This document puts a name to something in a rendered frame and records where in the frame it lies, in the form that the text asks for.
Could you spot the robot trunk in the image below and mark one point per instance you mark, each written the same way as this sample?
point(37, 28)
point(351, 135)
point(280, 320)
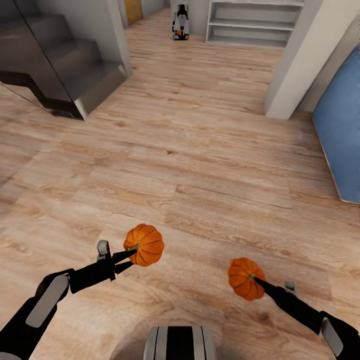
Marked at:
point(180, 343)

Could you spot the pumpkin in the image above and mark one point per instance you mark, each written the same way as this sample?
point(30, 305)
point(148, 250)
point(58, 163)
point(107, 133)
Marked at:
point(147, 241)
point(241, 274)

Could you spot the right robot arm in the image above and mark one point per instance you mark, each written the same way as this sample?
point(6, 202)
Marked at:
point(341, 337)

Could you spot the stairs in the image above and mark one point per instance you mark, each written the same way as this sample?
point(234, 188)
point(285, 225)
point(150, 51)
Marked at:
point(44, 63)

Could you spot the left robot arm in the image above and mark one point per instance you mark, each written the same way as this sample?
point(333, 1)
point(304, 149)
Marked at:
point(19, 338)

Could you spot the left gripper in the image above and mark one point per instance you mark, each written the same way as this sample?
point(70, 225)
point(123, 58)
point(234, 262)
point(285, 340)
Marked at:
point(106, 268)

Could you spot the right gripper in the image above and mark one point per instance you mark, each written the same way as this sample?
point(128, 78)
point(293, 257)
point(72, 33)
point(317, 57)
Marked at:
point(289, 303)

